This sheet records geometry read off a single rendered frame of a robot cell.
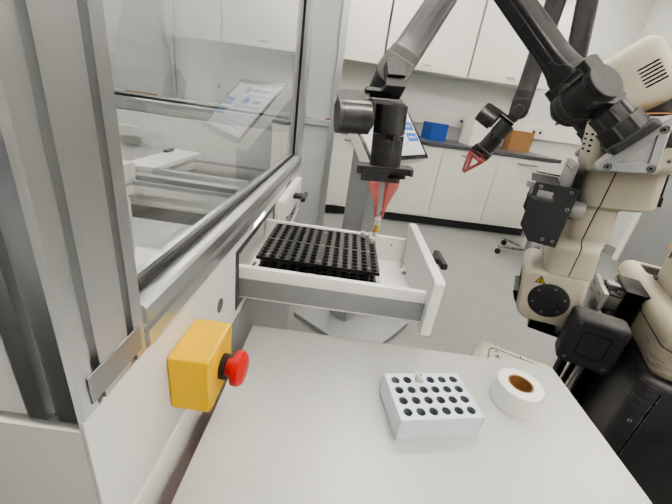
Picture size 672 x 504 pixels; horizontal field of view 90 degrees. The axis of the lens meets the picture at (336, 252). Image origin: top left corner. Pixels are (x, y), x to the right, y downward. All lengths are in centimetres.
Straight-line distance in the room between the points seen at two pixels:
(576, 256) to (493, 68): 337
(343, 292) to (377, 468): 26
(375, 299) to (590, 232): 72
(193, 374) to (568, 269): 98
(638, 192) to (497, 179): 304
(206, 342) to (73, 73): 27
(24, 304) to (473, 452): 51
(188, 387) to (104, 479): 10
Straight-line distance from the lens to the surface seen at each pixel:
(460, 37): 419
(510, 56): 437
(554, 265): 112
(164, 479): 50
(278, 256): 62
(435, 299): 58
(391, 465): 51
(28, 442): 36
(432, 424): 53
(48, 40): 24
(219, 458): 50
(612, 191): 111
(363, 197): 164
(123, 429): 37
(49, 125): 24
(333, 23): 236
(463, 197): 400
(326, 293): 58
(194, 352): 40
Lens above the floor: 117
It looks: 24 degrees down
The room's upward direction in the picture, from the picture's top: 8 degrees clockwise
